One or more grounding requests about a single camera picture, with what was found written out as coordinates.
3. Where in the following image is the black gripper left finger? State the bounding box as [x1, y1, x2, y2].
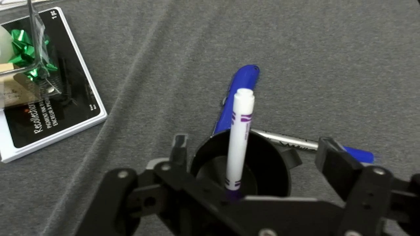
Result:
[74, 132, 199, 236]

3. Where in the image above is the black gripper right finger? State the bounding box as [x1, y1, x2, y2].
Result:
[315, 136, 420, 236]

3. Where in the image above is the white marker with purple cap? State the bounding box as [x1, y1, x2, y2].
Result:
[223, 86, 257, 194]

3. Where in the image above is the silver marker with blue cap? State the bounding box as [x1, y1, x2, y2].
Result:
[250, 127, 376, 165]

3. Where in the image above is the black cup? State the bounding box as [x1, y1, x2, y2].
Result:
[187, 130, 304, 202]

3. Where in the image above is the black card with white border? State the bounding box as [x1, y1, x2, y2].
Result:
[0, 5, 108, 165]

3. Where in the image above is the clear packet of bows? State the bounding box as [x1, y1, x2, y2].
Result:
[0, 0, 63, 111]

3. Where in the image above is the green gift bow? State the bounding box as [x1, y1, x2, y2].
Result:
[7, 27, 59, 83]

